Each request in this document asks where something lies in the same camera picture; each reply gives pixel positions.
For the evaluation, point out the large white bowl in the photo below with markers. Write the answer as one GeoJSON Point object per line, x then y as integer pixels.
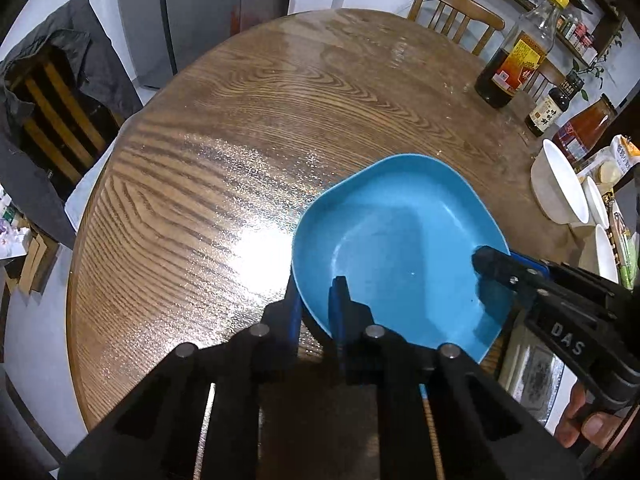
{"type": "Point", "coordinates": [555, 185]}

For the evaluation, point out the flour bag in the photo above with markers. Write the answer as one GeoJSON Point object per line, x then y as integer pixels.
{"type": "Point", "coordinates": [612, 167]}

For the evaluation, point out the dark grey jacket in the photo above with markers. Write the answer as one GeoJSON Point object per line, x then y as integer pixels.
{"type": "Point", "coordinates": [100, 70]}

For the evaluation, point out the blue plate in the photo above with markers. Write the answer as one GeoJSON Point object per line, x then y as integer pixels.
{"type": "Point", "coordinates": [400, 240]}

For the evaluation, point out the person's right hand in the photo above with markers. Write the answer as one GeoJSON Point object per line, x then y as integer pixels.
{"type": "Point", "coordinates": [595, 427]}

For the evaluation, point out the grey patterned cushion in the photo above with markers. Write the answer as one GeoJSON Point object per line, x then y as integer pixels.
{"type": "Point", "coordinates": [535, 375]}

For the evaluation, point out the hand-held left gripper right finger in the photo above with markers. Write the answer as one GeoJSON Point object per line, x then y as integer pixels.
{"type": "Point", "coordinates": [337, 312]}

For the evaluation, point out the wooden chair with dark jacket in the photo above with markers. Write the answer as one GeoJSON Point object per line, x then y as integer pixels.
{"type": "Point", "coordinates": [55, 110]}

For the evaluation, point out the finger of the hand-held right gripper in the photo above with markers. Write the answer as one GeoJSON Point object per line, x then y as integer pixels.
{"type": "Point", "coordinates": [580, 282]}
{"type": "Point", "coordinates": [495, 265]}

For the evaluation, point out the orange sauce bottle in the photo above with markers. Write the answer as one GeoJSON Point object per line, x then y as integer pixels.
{"type": "Point", "coordinates": [582, 130]}

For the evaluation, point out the green potted vine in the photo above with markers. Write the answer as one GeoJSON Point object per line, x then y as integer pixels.
{"type": "Point", "coordinates": [597, 65]}

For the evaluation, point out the small dark sauce bottle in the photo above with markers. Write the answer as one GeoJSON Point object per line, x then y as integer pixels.
{"type": "Point", "coordinates": [547, 110]}

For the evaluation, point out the small white bowl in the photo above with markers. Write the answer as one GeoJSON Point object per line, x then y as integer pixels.
{"type": "Point", "coordinates": [595, 200]}

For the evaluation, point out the group of spice jars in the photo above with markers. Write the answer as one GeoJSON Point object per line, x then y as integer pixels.
{"type": "Point", "coordinates": [577, 35]}

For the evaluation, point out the cardboard boxes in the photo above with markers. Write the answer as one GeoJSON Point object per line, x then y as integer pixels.
{"type": "Point", "coordinates": [35, 265]}

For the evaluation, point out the dark wooden wall shelf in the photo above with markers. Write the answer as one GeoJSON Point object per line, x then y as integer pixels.
{"type": "Point", "coordinates": [530, 2]}

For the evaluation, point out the green plastic bag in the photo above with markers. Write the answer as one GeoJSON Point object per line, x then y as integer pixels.
{"type": "Point", "coordinates": [629, 265]}

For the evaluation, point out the grey refrigerator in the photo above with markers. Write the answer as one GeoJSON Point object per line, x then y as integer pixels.
{"type": "Point", "coordinates": [200, 15]}

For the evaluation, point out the medium white bowl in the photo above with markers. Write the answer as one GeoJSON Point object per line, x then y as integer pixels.
{"type": "Point", "coordinates": [600, 255]}

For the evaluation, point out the yellow-capped vinegar bottle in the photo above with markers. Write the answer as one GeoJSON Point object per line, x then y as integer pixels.
{"type": "Point", "coordinates": [515, 60]}

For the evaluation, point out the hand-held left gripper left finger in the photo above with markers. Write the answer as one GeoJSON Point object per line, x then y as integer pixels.
{"type": "Point", "coordinates": [295, 312]}

